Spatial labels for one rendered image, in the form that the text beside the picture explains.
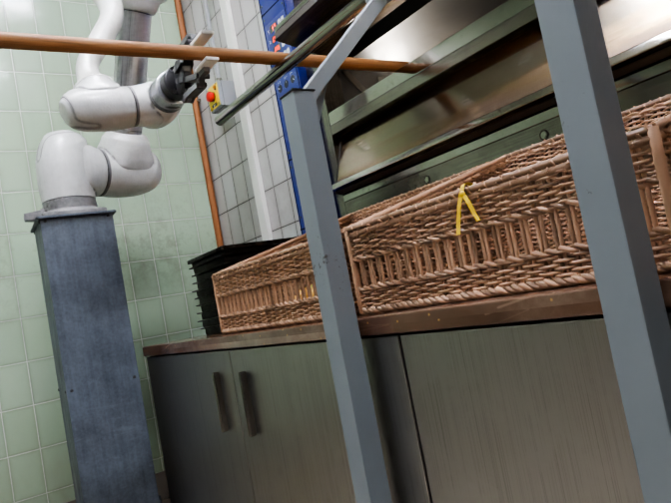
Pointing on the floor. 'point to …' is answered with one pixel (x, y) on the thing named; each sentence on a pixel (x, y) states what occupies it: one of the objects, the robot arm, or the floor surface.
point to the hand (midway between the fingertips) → (205, 51)
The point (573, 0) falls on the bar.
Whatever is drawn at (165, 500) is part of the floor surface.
